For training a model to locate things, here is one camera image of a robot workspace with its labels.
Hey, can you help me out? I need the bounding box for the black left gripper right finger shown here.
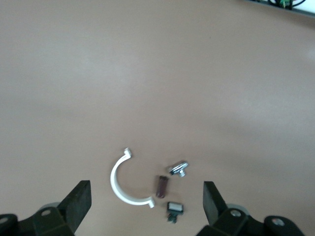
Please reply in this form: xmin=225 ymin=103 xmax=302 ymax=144
xmin=195 ymin=181 xmax=304 ymax=236

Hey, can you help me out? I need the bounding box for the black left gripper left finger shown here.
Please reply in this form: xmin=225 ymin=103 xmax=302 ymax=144
xmin=0 ymin=180 xmax=93 ymax=236

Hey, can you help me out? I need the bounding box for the black white-faced push button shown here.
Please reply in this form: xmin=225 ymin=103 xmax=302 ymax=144
xmin=165 ymin=201 xmax=185 ymax=224

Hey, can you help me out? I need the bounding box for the silver metal bolt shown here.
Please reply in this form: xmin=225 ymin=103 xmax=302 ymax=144
xmin=167 ymin=160 xmax=189 ymax=178

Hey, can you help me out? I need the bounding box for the brown terminal block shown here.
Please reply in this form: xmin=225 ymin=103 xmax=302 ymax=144
xmin=155 ymin=175 xmax=169 ymax=200

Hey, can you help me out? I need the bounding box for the brown table cover sheet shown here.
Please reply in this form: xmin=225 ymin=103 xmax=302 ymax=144
xmin=0 ymin=0 xmax=315 ymax=236

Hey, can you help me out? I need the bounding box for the white half-ring clamp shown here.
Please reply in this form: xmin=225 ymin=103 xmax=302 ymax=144
xmin=109 ymin=147 xmax=156 ymax=209

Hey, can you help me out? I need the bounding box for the black cable bundle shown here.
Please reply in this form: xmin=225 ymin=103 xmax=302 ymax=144
xmin=267 ymin=0 xmax=306 ymax=8

